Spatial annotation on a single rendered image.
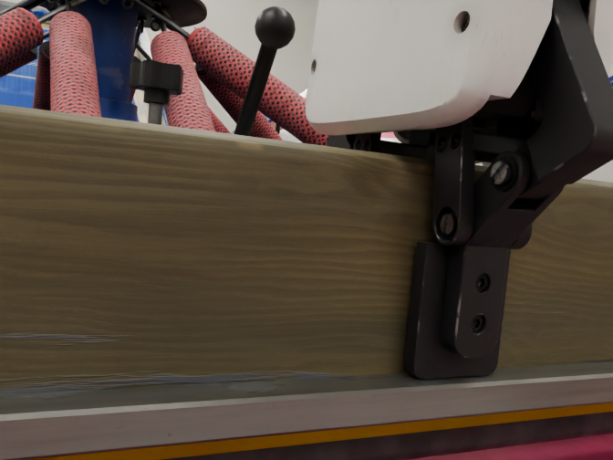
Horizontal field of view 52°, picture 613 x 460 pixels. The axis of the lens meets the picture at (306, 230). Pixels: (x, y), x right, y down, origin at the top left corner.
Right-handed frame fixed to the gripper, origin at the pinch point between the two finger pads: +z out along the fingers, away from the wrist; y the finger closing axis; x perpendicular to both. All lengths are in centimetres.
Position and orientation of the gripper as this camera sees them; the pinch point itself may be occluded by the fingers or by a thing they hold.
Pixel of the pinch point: (419, 296)
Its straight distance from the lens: 21.1
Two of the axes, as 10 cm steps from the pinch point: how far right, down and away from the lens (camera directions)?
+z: -0.9, 9.9, 0.7
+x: 9.0, 0.5, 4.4
